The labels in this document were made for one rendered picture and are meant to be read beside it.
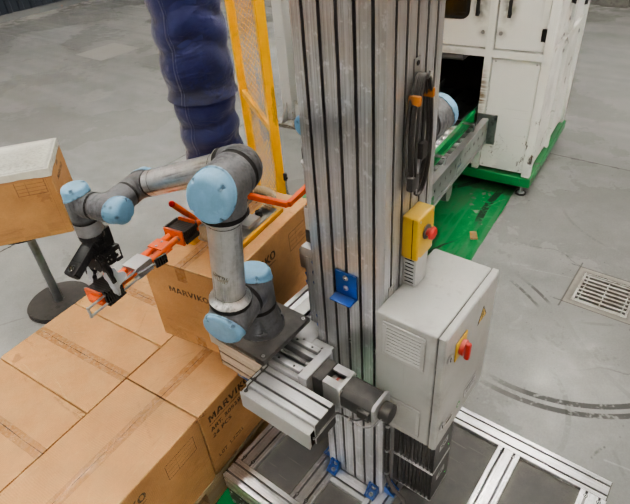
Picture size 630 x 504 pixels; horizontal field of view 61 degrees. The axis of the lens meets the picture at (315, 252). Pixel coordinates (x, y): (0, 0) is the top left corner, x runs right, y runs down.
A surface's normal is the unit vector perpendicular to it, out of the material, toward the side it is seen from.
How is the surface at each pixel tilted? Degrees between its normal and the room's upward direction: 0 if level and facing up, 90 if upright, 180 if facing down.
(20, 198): 90
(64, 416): 0
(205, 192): 82
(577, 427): 0
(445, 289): 0
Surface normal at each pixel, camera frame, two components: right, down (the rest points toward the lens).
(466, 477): -0.07, -0.80
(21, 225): 0.27, 0.56
